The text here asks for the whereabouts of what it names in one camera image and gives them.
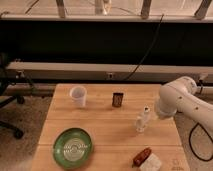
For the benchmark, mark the small white bottle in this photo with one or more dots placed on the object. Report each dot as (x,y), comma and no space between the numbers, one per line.
(142,119)

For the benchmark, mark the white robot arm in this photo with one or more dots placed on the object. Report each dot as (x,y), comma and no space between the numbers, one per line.
(179,96)

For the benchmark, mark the dark brown can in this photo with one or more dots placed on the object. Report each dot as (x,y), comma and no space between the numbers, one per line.
(117,99)

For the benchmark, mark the white plastic cup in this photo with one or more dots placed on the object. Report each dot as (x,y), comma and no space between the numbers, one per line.
(78,95)

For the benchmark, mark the green patterned plate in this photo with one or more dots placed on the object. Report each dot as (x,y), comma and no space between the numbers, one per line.
(72,148)

